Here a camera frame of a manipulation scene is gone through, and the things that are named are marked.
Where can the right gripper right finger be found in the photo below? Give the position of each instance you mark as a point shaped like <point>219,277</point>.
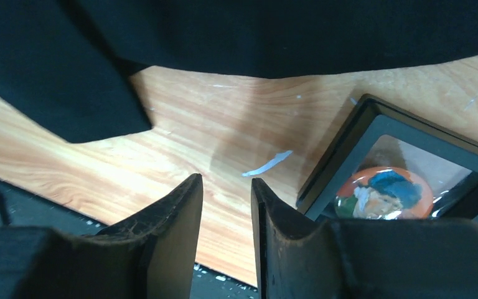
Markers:
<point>357,258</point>

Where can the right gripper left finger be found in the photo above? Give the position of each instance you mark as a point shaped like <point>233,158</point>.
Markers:
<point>150,254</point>

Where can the orange round brooch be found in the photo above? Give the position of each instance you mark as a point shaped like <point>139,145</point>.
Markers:
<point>385,193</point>

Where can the black square frame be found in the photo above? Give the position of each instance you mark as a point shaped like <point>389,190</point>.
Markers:
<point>377,133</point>

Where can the black printed t-shirt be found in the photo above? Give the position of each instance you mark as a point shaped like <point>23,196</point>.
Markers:
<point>66,64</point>

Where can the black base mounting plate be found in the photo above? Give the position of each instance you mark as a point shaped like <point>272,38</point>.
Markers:
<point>21,208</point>

